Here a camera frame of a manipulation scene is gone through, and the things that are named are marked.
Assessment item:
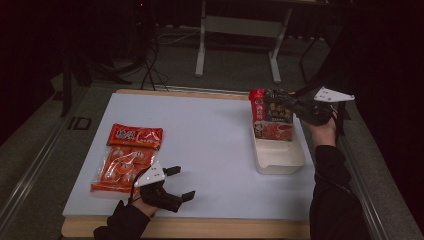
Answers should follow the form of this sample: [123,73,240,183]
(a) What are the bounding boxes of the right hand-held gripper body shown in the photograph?
[294,86,356,127]

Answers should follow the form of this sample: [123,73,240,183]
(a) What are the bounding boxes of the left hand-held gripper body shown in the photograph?
[133,160,184,214]

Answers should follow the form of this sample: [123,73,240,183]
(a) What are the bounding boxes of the red and black soup packet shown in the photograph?
[249,88,295,142]

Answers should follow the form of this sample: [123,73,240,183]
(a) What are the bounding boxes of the orange clear snack packet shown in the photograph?
[89,123,164,194]

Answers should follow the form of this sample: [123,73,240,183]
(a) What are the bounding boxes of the white plastic container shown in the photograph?
[251,126,307,176]

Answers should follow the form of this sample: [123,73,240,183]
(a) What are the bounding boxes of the person's left hand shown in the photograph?
[131,196,161,218]

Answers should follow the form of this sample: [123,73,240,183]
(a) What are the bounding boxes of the person's right hand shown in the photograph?
[304,112,338,148]

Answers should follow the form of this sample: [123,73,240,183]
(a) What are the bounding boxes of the black tripod stand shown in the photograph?
[293,19,351,136]

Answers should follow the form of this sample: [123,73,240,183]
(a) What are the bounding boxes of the light wooden table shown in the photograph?
[60,88,313,240]

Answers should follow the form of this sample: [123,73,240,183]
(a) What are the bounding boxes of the white table mat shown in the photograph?
[62,92,316,222]

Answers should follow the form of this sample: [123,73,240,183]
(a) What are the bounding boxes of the black metal stand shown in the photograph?
[59,56,133,118]

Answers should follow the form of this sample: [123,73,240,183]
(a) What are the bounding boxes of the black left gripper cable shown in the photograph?
[128,166,151,205]

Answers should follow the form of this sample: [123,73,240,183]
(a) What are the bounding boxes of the aluminium floor rail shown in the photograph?
[328,103,391,240]
[0,116,73,231]

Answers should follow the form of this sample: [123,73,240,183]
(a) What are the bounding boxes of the white metal stand frame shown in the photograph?
[194,0,294,84]

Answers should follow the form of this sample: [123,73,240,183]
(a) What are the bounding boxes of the black floor bracket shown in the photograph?
[68,116,93,131]

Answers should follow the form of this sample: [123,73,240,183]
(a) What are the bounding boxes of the black floor cables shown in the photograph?
[139,33,171,92]

